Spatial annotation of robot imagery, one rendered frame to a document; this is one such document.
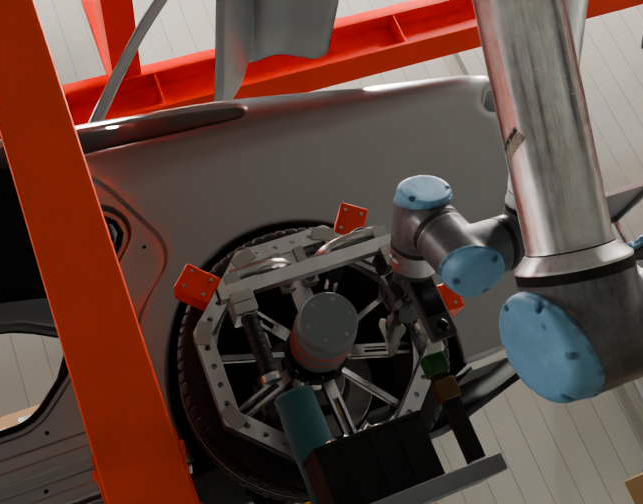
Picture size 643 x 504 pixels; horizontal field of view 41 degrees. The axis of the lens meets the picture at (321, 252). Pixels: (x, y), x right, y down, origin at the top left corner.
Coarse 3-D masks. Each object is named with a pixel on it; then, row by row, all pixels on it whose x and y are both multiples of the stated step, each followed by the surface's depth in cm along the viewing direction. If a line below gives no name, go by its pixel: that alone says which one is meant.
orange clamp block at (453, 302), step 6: (438, 288) 207; (444, 288) 207; (444, 294) 207; (450, 294) 207; (456, 294) 207; (444, 300) 206; (450, 300) 206; (456, 300) 206; (450, 306) 206; (456, 306) 206; (462, 306) 206; (450, 312) 207; (456, 312) 209
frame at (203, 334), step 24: (288, 240) 207; (312, 240) 208; (240, 264) 203; (360, 264) 212; (216, 288) 200; (216, 312) 198; (216, 360) 193; (216, 384) 191; (408, 384) 202; (408, 408) 195; (240, 432) 188; (264, 432) 190; (288, 456) 189
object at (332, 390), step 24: (312, 288) 234; (336, 288) 215; (360, 288) 224; (360, 312) 213; (384, 312) 224; (216, 336) 204; (288, 336) 209; (408, 336) 212; (240, 360) 205; (288, 360) 206; (408, 360) 214; (288, 384) 204; (312, 384) 205; (336, 384) 206; (360, 384) 206; (240, 408) 200; (336, 408) 203
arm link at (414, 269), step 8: (392, 256) 146; (400, 256) 145; (392, 264) 148; (400, 264) 146; (408, 264) 145; (416, 264) 144; (424, 264) 144; (400, 272) 147; (408, 272) 146; (416, 272) 145; (424, 272) 146; (432, 272) 147
